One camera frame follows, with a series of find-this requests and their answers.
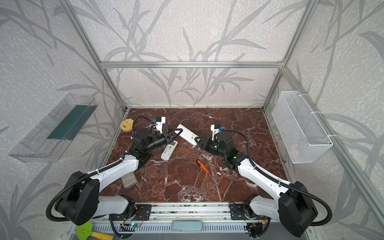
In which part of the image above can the white remote control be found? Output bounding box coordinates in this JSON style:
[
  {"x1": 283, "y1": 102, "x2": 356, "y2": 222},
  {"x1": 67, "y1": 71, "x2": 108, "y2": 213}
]
[
  {"x1": 175, "y1": 124, "x2": 198, "y2": 146},
  {"x1": 161, "y1": 141, "x2": 178, "y2": 162}
]

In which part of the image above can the orange handled screwdriver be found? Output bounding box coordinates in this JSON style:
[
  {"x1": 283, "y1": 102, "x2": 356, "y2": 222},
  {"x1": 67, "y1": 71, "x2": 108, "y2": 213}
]
[{"x1": 196, "y1": 160, "x2": 219, "y2": 186}]

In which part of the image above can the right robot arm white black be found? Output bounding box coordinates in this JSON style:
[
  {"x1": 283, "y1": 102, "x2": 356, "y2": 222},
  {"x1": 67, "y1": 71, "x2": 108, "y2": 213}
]
[{"x1": 195, "y1": 130, "x2": 333, "y2": 237}]

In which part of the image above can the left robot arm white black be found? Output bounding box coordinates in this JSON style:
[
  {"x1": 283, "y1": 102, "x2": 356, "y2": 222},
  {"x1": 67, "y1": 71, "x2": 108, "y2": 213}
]
[{"x1": 46, "y1": 128, "x2": 183, "y2": 226}]

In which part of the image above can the yellow smiley sponge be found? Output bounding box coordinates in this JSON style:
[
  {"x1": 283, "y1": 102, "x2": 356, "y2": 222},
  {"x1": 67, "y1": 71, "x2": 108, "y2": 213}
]
[{"x1": 120, "y1": 119, "x2": 134, "y2": 133}]

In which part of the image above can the grey rectangular sponge block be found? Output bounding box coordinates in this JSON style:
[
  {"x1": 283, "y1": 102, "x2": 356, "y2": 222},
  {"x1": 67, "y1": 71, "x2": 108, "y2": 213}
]
[{"x1": 121, "y1": 172, "x2": 138, "y2": 189}]

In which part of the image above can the pink item in basket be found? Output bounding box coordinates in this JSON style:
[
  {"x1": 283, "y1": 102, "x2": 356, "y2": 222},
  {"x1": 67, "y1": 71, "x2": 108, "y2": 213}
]
[{"x1": 289, "y1": 144, "x2": 300, "y2": 160}]

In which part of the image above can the pale green rectangular tray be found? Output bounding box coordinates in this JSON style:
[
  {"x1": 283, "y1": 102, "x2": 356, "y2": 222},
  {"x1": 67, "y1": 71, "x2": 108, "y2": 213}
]
[{"x1": 171, "y1": 221, "x2": 204, "y2": 232}]

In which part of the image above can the green yellow scoop brush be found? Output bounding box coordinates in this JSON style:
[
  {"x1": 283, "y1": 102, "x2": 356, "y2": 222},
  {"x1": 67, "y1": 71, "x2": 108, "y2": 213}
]
[{"x1": 75, "y1": 222, "x2": 115, "y2": 240}]

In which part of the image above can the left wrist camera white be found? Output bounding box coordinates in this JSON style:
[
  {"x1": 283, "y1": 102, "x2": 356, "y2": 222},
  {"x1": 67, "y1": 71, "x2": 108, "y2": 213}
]
[{"x1": 152, "y1": 117, "x2": 166, "y2": 134}]

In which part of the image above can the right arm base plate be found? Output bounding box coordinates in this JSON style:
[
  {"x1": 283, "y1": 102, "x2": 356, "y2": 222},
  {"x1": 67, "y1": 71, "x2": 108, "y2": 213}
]
[{"x1": 229, "y1": 202, "x2": 268, "y2": 222}]

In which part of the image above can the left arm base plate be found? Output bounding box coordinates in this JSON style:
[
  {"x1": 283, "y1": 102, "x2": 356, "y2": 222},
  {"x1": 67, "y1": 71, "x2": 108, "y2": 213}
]
[{"x1": 120, "y1": 204, "x2": 152, "y2": 221}]

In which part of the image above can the white wire mesh basket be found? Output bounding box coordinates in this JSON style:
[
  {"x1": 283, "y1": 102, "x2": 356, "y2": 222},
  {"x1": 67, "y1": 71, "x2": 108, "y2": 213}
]
[{"x1": 272, "y1": 91, "x2": 333, "y2": 164}]

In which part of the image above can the clear plastic wall shelf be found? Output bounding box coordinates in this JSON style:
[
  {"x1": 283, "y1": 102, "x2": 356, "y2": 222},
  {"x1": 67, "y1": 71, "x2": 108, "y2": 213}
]
[{"x1": 9, "y1": 94, "x2": 98, "y2": 163}]

